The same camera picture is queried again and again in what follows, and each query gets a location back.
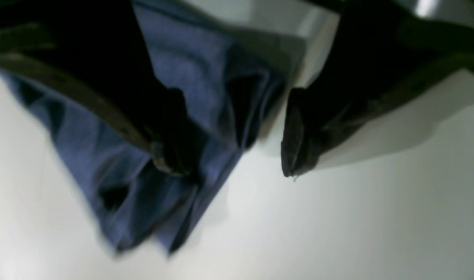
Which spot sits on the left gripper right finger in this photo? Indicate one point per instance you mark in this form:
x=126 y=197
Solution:
x=385 y=53

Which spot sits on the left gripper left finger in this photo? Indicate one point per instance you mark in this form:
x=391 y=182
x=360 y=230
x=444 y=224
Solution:
x=93 y=52

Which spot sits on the blue t-shirt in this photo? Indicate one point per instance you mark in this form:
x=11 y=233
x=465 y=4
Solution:
x=231 y=79

